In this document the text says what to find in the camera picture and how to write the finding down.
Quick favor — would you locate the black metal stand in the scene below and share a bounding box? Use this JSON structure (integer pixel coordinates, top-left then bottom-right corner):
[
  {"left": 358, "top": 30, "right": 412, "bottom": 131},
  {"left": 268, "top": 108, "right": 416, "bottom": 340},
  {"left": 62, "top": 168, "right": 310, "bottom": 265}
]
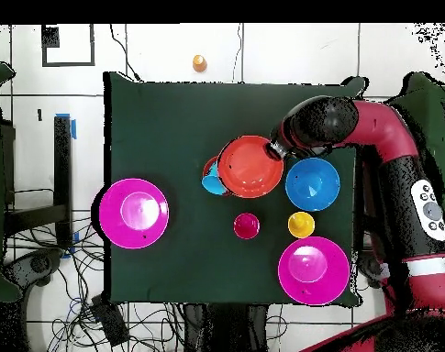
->
[
  {"left": 354, "top": 146, "right": 366, "bottom": 254},
  {"left": 3, "top": 115, "right": 74, "bottom": 250}
]

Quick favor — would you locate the yellow plastic cup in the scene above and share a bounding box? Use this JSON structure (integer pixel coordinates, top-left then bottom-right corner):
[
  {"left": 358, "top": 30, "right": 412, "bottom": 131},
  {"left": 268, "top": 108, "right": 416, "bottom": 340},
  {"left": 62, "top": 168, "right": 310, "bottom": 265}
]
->
[{"left": 287, "top": 211, "right": 317, "bottom": 240}]

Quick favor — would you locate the red plastic cup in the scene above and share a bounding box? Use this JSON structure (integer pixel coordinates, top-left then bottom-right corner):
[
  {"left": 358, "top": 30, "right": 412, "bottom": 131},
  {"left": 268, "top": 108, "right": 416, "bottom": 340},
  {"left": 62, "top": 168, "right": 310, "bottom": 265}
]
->
[{"left": 233, "top": 213, "right": 261, "bottom": 241}]

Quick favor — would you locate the blue plastic cup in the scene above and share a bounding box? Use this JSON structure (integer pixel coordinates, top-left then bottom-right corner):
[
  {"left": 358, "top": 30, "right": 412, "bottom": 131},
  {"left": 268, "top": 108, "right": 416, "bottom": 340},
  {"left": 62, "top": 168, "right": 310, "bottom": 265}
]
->
[{"left": 201, "top": 160, "right": 228, "bottom": 196}]

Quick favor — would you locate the dark green tablecloth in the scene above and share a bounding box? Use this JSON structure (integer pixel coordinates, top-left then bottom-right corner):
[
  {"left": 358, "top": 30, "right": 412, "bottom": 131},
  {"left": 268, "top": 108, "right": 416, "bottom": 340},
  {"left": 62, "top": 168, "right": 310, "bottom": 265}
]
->
[{"left": 103, "top": 71, "right": 370, "bottom": 308}]

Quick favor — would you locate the small orange plastic bowl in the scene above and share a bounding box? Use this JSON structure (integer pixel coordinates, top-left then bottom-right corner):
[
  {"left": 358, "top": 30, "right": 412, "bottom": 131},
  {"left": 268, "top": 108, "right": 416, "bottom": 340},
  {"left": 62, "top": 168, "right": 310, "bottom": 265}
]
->
[{"left": 202, "top": 155, "right": 220, "bottom": 177}]

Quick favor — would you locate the thin black floor cable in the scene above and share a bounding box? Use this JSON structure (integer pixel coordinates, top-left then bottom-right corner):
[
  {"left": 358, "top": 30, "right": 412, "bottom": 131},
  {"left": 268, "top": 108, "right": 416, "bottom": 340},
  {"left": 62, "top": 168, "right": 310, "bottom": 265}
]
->
[{"left": 109, "top": 23, "right": 141, "bottom": 83}]

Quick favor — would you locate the blue plastic bowl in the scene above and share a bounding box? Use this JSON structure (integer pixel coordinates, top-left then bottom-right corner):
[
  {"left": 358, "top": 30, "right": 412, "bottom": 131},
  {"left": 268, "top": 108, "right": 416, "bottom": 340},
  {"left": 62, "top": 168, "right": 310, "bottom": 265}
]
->
[{"left": 284, "top": 157, "right": 341, "bottom": 213}]

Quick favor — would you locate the black square floor frame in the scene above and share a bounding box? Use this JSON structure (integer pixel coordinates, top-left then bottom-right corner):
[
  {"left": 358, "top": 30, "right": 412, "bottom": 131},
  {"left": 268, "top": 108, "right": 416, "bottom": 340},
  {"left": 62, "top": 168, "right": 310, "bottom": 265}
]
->
[{"left": 40, "top": 23, "right": 96, "bottom": 68}]

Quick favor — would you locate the orange plastic cup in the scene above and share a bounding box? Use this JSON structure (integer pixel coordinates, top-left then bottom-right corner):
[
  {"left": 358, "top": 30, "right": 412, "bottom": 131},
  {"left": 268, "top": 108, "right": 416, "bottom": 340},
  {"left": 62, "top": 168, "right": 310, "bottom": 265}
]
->
[{"left": 192, "top": 54, "right": 209, "bottom": 74}]

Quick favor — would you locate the tangle of floor cables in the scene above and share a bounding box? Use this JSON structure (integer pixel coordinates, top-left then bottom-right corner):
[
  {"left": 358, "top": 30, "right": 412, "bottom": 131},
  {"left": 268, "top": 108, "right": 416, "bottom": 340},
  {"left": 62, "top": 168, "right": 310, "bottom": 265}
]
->
[{"left": 5, "top": 215, "right": 186, "bottom": 352}]

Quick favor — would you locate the large orange plastic bowl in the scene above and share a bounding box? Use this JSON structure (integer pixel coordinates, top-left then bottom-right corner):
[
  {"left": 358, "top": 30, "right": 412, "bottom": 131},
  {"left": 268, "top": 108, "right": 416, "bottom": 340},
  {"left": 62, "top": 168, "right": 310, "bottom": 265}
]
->
[{"left": 217, "top": 135, "right": 284, "bottom": 200}]

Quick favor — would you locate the black power strip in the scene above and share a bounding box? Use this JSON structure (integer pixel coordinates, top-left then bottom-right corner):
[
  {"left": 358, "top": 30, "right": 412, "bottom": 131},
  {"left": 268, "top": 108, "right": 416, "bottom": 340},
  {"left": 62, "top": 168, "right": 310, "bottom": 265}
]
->
[{"left": 90, "top": 294, "right": 130, "bottom": 347}]

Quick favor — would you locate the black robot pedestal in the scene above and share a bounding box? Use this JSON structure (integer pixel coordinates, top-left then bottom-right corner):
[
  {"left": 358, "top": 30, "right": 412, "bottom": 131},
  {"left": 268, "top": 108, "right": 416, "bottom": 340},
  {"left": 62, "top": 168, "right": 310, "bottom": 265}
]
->
[{"left": 181, "top": 302, "right": 271, "bottom": 352}]

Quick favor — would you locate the large pink plastic bowl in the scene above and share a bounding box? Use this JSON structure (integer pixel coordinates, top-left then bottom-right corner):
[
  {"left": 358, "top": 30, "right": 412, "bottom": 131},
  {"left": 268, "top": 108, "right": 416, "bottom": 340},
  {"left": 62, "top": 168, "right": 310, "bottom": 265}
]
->
[
  {"left": 277, "top": 236, "right": 351, "bottom": 306},
  {"left": 98, "top": 178, "right": 171, "bottom": 250}
]

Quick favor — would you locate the grey office chair base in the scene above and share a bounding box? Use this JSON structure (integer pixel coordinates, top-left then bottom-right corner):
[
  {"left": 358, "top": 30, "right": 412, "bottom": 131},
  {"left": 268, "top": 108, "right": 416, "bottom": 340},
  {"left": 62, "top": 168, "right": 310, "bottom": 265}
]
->
[
  {"left": 1, "top": 247, "right": 65, "bottom": 291},
  {"left": 357, "top": 250, "right": 390, "bottom": 291}
]

